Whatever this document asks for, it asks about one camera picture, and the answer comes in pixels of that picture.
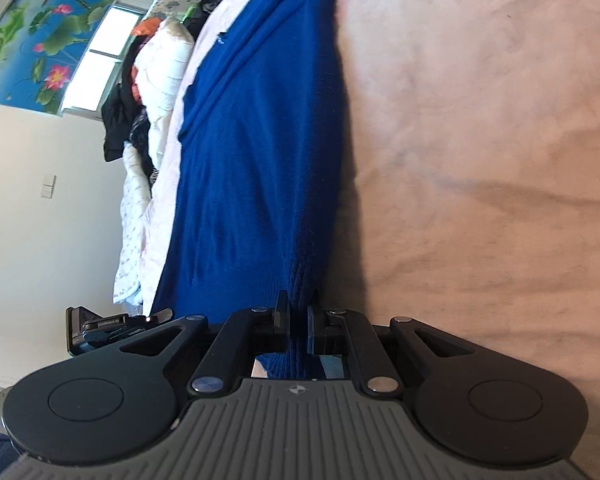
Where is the bed with pink sheet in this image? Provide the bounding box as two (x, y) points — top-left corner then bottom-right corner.
(112, 0), (600, 361)

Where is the grey floral cloth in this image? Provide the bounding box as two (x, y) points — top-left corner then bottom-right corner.
(147, 0), (202, 26)

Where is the blue knit sweater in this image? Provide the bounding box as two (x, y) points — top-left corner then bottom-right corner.
(150, 0), (355, 382)

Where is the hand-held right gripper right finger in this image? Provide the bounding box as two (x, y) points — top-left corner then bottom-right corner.
(306, 302), (482, 399)

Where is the window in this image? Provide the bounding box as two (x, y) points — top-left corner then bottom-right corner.
(62, 4), (149, 122)

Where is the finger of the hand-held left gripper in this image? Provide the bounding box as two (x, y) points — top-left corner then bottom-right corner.
(144, 307), (175, 327)

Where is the dark patterned cloth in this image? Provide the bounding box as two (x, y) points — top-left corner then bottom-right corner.
(129, 112), (160, 188)

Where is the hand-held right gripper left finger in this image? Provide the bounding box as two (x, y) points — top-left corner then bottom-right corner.
(115, 290), (292, 399)

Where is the white floral quilt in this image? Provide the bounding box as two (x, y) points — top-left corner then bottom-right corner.
(112, 141), (154, 307)

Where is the black garment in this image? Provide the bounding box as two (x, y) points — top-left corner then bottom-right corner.
(101, 42), (153, 163)

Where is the lotus flower window blind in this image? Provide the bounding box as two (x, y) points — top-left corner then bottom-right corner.
(0, 0), (119, 117)

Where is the orange garment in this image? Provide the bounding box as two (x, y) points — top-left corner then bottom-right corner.
(129, 16), (162, 103)

